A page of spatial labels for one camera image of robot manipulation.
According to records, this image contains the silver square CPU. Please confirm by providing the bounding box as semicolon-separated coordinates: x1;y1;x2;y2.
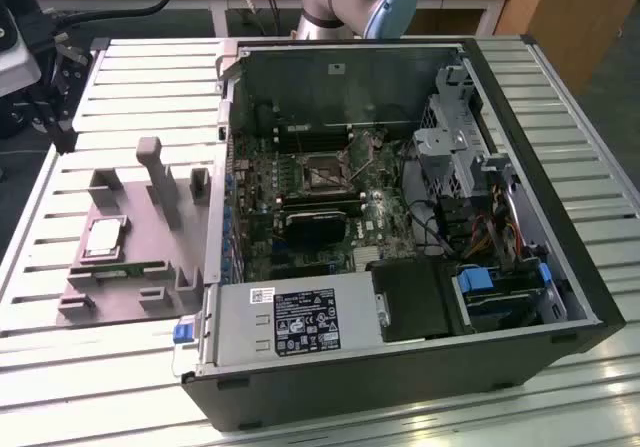
81;218;127;262

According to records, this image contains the black RAM slot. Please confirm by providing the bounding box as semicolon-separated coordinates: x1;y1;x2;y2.
278;136;350;154
282;201;362;217
280;192;362;207
277;125;350;141

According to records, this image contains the CPU socket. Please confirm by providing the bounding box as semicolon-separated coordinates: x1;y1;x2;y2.
296;153;352;194

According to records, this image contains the grey parts rack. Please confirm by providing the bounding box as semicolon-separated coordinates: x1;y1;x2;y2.
56;135;215;329

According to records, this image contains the black round capacitor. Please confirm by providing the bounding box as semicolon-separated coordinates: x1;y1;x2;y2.
253;100;275;134

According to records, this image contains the green RAM stick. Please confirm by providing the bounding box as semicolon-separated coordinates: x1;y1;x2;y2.
94;261;151;279

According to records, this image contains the blue plastic latch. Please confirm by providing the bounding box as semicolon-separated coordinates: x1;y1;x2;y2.
171;318;197;344

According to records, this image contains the black graphics card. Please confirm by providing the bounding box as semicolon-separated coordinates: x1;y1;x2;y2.
283;210;347;247

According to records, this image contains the metal socket cover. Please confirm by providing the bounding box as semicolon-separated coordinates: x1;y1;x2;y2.
342;127;390;179

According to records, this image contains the grey power supply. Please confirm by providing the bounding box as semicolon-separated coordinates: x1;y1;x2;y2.
197;279;384;371

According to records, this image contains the green motherboard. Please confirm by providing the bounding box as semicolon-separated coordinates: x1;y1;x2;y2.
227;126;419;284

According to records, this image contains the black white label sticker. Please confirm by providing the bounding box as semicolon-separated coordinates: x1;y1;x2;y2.
273;288;340;357

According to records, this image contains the silver chipset heatsink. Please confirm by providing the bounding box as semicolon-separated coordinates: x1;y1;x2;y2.
352;246;382;272

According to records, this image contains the grey metal drive cage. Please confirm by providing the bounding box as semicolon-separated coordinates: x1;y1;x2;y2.
410;65;519;201

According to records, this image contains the black plastic shroud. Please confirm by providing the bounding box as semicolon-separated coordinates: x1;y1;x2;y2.
367;258;466;344

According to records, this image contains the black open PC case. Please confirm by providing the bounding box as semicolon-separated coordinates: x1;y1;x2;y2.
179;35;627;434

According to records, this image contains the hard disk in blue carrier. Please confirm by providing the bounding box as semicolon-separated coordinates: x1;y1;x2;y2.
452;261;551;331

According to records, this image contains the wooden cabinet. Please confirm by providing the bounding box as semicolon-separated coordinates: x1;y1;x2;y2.
527;0;640;96

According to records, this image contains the thick black cable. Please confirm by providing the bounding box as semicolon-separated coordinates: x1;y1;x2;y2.
47;0;190;36

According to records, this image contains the black wire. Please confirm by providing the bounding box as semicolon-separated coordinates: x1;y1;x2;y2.
403;199;457;259

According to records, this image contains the coloured wire bundle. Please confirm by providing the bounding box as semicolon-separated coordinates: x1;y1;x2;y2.
462;209;529;263

